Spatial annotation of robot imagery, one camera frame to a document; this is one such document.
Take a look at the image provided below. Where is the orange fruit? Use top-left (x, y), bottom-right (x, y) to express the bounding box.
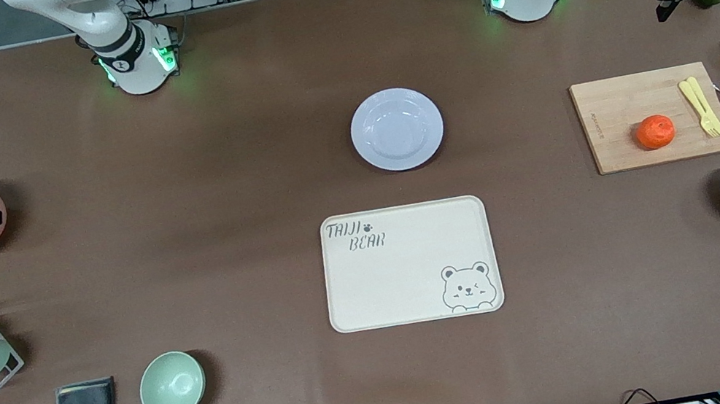
top-left (633, 112), bottom-right (680, 152)

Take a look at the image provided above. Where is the white ribbed plate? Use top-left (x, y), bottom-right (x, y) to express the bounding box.
top-left (344, 80), bottom-right (452, 179)

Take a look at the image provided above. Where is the yellow plastic fork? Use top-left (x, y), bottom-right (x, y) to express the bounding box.
top-left (678, 75), bottom-right (720, 144)

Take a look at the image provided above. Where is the wooden cutting board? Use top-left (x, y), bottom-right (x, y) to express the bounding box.
top-left (568, 58), bottom-right (720, 179)

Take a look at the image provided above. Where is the light green bowl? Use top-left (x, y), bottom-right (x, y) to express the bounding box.
top-left (133, 346), bottom-right (210, 404)

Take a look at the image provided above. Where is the cream bear print tray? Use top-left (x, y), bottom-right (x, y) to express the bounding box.
top-left (312, 190), bottom-right (507, 340)

